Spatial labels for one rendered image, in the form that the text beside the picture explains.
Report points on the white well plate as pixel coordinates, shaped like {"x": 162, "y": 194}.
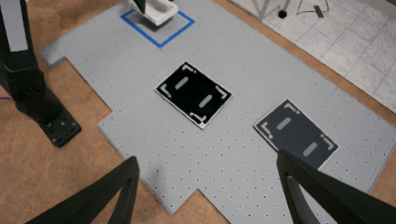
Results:
{"x": 157, "y": 11}

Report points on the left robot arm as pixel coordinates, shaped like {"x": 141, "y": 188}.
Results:
{"x": 21, "y": 77}

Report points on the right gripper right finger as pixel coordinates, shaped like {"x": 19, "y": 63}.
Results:
{"x": 343, "y": 202}

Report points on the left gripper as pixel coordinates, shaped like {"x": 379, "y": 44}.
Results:
{"x": 141, "y": 5}

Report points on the blue tape outline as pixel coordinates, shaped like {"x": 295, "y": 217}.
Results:
{"x": 192, "y": 22}

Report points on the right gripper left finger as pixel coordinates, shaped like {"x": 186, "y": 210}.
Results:
{"x": 84, "y": 206}

